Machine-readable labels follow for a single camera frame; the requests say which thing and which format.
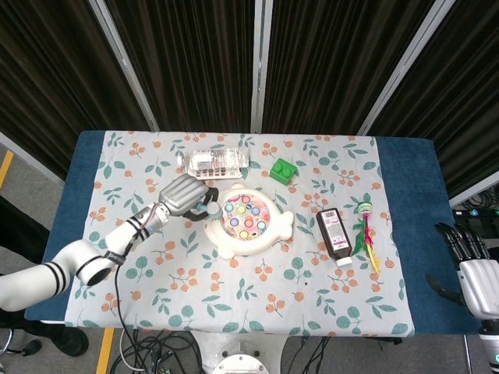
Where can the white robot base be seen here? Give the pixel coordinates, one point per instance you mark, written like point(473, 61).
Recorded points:
point(241, 356)

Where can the dark folding screen panels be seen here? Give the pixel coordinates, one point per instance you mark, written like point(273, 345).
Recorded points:
point(195, 58)

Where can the colourful feather shuttlecock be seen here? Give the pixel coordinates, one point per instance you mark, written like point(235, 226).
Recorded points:
point(367, 230)

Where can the green toy building block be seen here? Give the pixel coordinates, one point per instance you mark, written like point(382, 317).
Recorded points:
point(283, 170)

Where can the clear plastic water bottle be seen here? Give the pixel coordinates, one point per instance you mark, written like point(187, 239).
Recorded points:
point(215, 157)

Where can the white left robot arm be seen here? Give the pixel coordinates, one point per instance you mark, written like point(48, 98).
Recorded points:
point(78, 261)

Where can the blue table cover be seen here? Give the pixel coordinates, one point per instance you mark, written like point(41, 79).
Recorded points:
point(413, 233)

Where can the white paint palette card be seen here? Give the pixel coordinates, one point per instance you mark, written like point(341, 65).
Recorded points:
point(216, 172)

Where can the floral patterned tablecloth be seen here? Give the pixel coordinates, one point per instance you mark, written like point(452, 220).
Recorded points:
point(195, 280)

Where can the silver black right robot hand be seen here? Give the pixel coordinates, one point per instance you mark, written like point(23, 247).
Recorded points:
point(477, 280)

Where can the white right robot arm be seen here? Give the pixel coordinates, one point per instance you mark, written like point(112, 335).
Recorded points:
point(492, 346)

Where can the dark brown labelled bottle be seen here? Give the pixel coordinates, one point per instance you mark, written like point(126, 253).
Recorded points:
point(336, 234)

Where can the white fish-shaped fishing toy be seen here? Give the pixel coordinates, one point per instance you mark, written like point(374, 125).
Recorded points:
point(249, 222)

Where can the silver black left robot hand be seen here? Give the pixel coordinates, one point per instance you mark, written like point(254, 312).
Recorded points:
point(183, 196)

